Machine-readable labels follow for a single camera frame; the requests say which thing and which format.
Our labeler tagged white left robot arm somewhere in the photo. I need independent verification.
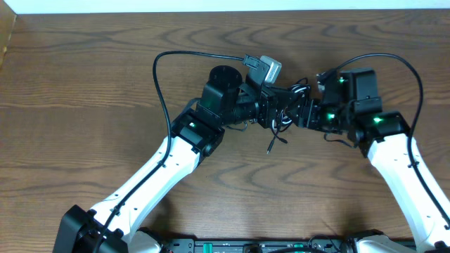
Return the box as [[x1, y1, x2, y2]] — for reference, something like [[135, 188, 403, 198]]
[[53, 65, 297, 252]]

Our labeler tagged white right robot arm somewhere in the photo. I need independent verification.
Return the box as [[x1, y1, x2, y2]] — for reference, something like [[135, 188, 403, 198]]
[[285, 68, 449, 252]]

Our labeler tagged brown cardboard panel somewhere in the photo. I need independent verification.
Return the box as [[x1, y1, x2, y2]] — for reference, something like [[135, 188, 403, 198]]
[[0, 0, 17, 65]]

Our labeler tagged black right camera cable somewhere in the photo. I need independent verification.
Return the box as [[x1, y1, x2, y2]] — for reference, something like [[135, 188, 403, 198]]
[[325, 52, 450, 229]]

